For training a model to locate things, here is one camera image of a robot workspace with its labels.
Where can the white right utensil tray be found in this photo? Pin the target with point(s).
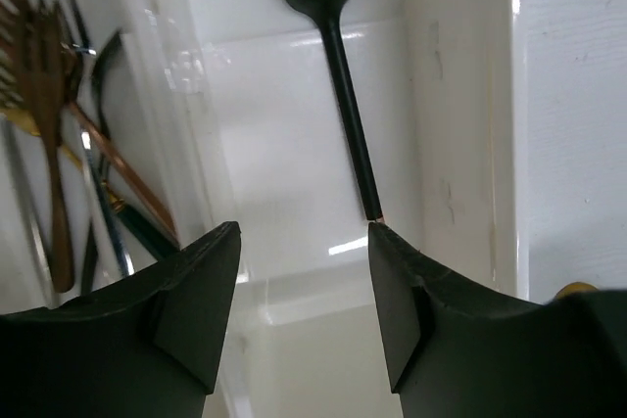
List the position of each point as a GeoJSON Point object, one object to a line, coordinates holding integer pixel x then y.
{"type": "Point", "coordinates": [434, 90]}

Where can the black round spoon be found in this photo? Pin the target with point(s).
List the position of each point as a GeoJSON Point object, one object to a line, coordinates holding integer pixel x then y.
{"type": "Point", "coordinates": [326, 14]}

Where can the white utensil tray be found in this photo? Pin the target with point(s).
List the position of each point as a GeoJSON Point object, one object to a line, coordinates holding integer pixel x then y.
{"type": "Point", "coordinates": [149, 94]}
{"type": "Point", "coordinates": [434, 90]}

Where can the silver fork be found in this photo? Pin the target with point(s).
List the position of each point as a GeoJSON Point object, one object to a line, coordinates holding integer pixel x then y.
{"type": "Point", "coordinates": [86, 84]}

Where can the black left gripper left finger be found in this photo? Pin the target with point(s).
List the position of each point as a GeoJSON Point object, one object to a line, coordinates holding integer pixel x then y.
{"type": "Point", "coordinates": [148, 345]}

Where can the copper fork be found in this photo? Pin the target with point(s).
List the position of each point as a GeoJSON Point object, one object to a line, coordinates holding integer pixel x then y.
{"type": "Point", "coordinates": [37, 58]}

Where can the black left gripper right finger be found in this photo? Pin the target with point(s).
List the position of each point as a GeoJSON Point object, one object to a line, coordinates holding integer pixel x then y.
{"type": "Point", "coordinates": [455, 348]}

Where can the white left utensil tray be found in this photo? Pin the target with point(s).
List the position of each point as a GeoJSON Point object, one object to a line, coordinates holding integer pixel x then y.
{"type": "Point", "coordinates": [149, 94]}

